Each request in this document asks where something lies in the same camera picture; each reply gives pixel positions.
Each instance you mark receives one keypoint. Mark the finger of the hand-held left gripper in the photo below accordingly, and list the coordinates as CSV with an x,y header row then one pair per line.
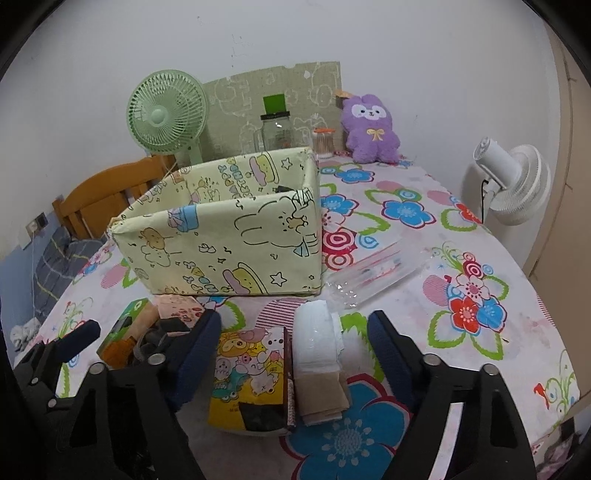
x,y
78,337
161,330

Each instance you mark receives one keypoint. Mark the floral tablecloth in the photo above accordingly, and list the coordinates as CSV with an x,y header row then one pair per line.
x,y
508,369

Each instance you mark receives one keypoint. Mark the wall socket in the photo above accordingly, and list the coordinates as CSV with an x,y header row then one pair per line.
x,y
37,225

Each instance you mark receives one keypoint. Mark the glass jar with green lid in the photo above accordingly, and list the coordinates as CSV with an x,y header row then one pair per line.
x,y
277,131

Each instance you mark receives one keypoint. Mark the pink printed packet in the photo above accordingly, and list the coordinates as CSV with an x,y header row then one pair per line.
x,y
178,309

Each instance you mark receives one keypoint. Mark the white crumpled cloth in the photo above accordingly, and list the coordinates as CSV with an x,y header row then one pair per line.
x,y
23,334

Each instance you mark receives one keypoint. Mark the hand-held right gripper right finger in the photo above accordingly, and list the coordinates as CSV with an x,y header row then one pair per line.
x,y
388,355

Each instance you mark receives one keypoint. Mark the green printed board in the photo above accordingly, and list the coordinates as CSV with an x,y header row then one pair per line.
x,y
314,92

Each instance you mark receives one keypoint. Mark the green orange small box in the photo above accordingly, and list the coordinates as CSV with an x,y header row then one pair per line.
x,y
124,323

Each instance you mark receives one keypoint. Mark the wooden chair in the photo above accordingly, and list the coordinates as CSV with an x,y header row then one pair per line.
x,y
106,189

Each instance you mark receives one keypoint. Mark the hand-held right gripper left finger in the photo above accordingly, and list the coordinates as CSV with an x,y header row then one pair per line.
x,y
198,355

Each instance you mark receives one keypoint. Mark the clear plastic pack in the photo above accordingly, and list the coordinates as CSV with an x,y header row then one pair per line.
x,y
369,281

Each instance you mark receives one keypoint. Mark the green desk fan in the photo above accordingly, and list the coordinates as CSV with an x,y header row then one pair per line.
x,y
159,115

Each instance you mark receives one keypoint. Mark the yellow cartoon printed packet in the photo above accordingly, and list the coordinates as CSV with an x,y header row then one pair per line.
x,y
249,369

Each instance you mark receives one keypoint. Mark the white tissue pack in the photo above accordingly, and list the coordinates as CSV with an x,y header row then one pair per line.
x,y
316,337

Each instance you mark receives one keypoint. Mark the blue plaid cloth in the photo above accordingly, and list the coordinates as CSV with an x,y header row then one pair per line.
x,y
55,263

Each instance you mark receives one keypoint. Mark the white desk fan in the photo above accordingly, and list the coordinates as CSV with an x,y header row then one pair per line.
x,y
517,180

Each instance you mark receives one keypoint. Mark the brown napkins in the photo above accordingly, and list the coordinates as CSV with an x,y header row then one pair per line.
x,y
321,397

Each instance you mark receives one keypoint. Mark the clear container with orange lid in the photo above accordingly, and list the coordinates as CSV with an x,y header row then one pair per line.
x,y
323,145

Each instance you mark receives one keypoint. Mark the purple plush toy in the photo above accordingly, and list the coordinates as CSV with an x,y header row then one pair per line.
x,y
369,134

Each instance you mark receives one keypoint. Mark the yellow cartoon printed storage box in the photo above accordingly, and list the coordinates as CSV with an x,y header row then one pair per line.
x,y
240,240

